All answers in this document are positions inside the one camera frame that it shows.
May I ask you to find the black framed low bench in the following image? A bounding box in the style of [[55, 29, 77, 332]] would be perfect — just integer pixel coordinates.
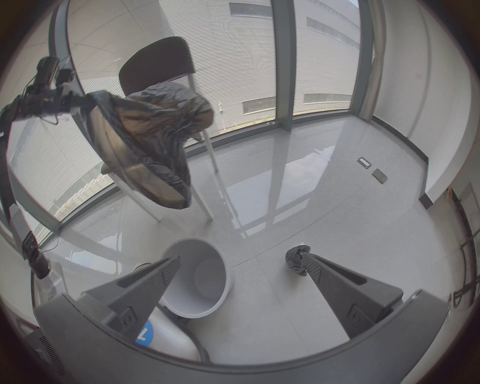
[[446, 183, 480, 309]]

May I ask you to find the black plastic bag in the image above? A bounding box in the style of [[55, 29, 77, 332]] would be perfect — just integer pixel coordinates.
[[85, 83, 215, 211]]

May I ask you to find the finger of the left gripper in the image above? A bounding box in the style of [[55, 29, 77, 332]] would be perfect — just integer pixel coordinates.
[[69, 94, 95, 110]]

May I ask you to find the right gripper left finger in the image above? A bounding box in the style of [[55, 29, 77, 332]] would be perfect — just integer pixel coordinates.
[[80, 255, 182, 340]]

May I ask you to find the dark grey white-legged chair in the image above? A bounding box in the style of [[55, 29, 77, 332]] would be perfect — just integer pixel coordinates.
[[100, 36, 241, 223]]

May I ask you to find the white trash bin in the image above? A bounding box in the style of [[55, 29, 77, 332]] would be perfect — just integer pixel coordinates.
[[159, 237, 235, 319]]

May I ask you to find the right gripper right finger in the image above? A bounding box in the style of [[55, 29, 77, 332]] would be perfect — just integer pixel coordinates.
[[304, 253, 404, 340]]

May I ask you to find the window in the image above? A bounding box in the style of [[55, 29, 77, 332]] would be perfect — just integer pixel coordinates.
[[7, 0, 388, 241]]

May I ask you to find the crumpled black plastic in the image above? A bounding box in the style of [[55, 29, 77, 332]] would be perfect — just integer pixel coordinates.
[[285, 244, 313, 277]]

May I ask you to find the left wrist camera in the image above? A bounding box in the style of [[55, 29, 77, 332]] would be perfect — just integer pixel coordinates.
[[34, 56, 76, 89]]

